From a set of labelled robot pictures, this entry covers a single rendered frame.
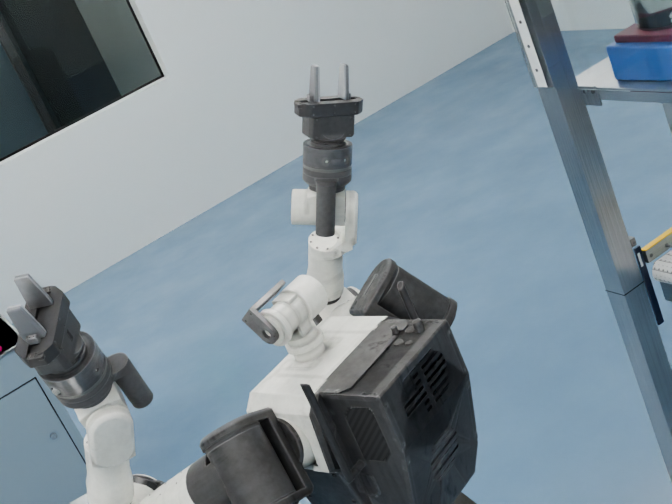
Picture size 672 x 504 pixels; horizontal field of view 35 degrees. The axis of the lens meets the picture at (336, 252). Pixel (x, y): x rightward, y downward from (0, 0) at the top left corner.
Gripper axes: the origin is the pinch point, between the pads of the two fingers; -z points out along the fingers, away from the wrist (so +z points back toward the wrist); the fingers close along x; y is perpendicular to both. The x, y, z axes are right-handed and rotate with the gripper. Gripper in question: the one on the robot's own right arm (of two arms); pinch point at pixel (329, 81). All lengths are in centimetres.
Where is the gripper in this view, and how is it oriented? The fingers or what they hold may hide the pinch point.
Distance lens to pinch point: 190.2
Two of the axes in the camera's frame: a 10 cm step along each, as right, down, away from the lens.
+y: -3.8, -3.4, 8.6
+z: -0.3, 9.3, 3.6
